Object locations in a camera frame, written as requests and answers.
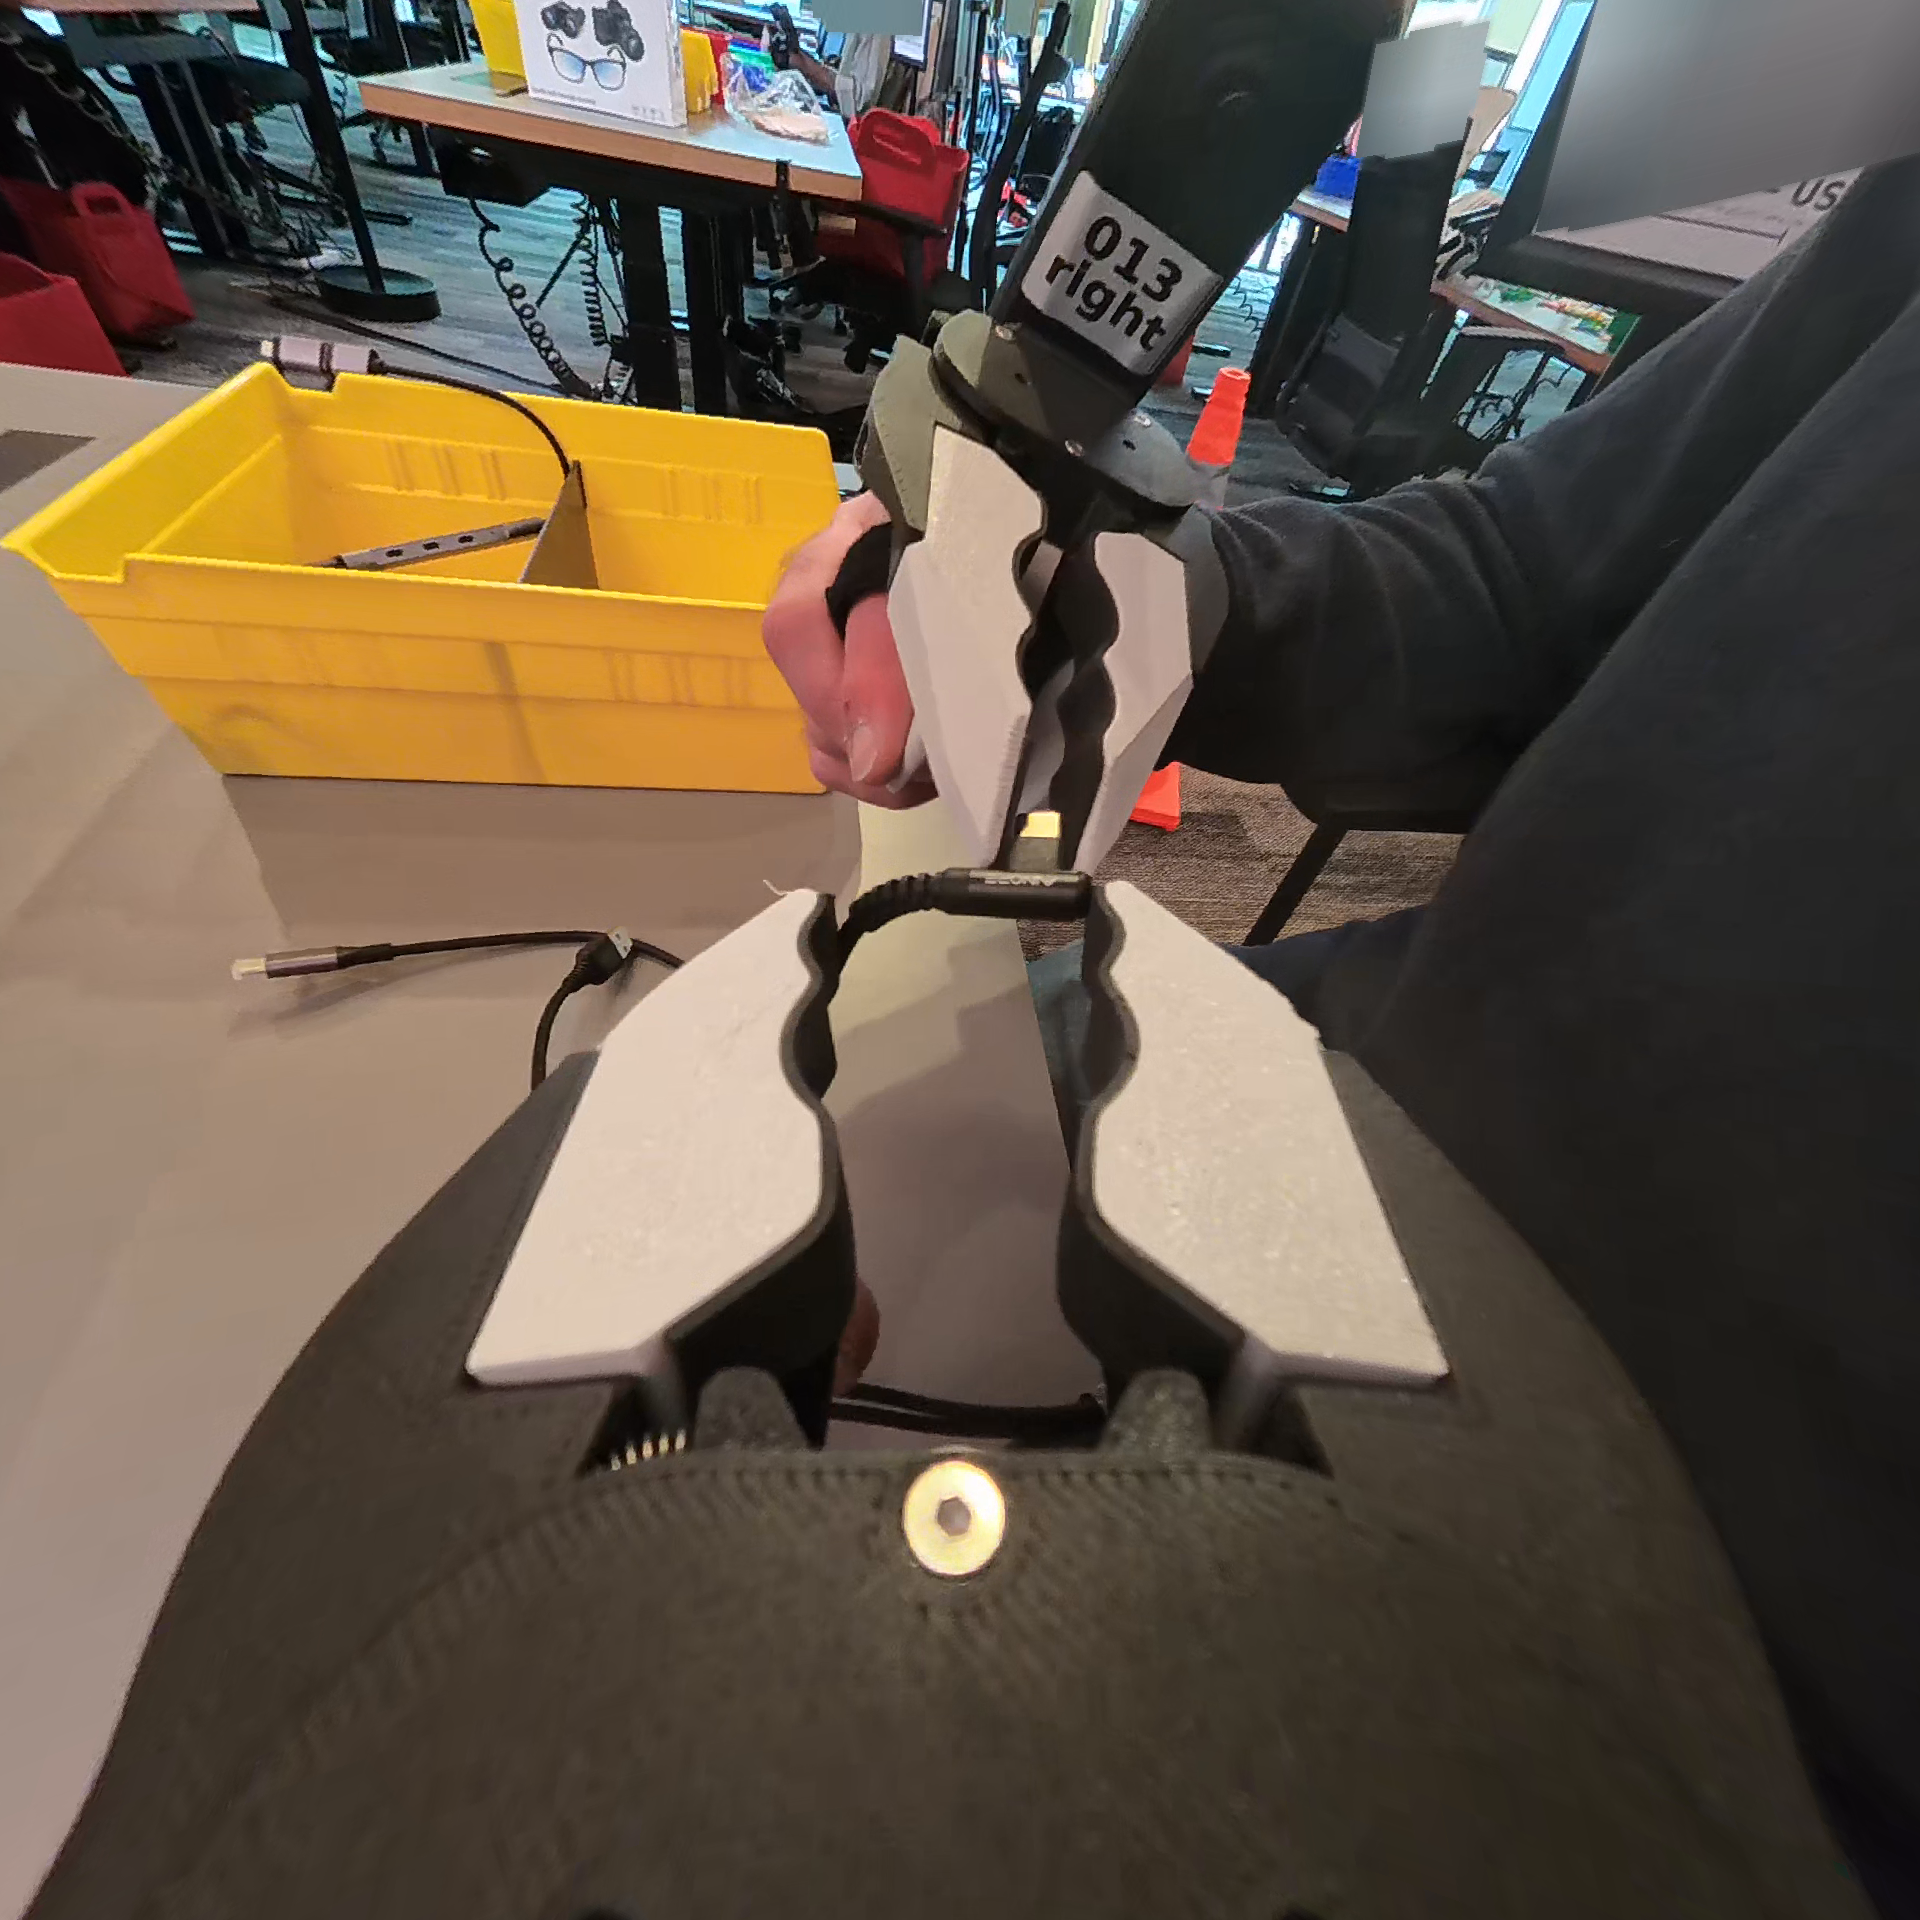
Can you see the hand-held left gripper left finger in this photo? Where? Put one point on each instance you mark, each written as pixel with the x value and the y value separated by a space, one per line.
pixel 645 1201

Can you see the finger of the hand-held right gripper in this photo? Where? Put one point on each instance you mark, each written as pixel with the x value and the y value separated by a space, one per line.
pixel 968 632
pixel 1142 675

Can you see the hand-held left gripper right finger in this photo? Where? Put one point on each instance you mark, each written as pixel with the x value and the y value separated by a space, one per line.
pixel 1260 1201

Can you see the yellow plastic bin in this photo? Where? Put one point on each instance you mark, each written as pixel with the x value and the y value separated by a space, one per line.
pixel 452 675

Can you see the person's right forearm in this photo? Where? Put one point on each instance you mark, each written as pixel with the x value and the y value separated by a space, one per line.
pixel 1500 540

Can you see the grey usb hub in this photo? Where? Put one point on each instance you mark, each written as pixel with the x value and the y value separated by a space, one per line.
pixel 436 547

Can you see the person's right hand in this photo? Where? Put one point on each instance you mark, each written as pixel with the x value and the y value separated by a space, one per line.
pixel 843 675

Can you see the person's left hand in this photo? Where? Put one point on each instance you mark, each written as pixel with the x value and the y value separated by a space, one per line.
pixel 861 1335

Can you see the orange traffic cone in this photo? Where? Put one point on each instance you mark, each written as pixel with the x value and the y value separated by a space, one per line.
pixel 1156 802
pixel 1216 422

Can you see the black office chair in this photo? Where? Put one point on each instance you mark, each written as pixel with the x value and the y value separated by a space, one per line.
pixel 1382 332

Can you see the red plastic container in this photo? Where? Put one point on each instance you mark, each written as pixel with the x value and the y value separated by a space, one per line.
pixel 910 180

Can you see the cluttered wooden side desk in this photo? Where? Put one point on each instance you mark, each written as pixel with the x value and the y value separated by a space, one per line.
pixel 691 151

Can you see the white printed box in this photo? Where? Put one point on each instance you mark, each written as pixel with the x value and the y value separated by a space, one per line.
pixel 603 59

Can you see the red floor container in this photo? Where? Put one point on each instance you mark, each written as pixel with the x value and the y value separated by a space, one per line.
pixel 107 256
pixel 47 316

